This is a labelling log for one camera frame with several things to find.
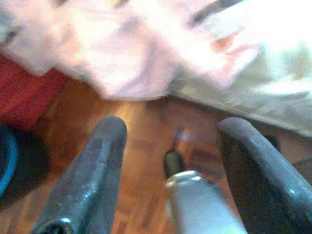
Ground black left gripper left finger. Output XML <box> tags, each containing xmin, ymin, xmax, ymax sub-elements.
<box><xmin>31</xmin><ymin>116</ymin><xmax>128</xmax><ymax>234</ymax></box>

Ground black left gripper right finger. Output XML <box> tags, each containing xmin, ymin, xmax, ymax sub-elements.
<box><xmin>218</xmin><ymin>117</ymin><xmax>312</xmax><ymax>234</ymax></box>

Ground black round bin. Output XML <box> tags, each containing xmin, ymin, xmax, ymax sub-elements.
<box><xmin>0</xmin><ymin>124</ymin><xmax>49</xmax><ymax>208</ymax></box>

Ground red cushion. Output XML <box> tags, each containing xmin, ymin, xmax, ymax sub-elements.
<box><xmin>0</xmin><ymin>55</ymin><xmax>66</xmax><ymax>127</ymax></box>

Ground pink cartoon print blanket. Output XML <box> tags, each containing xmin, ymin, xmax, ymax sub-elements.
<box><xmin>0</xmin><ymin>0</ymin><xmax>259</xmax><ymax>101</ymax></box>

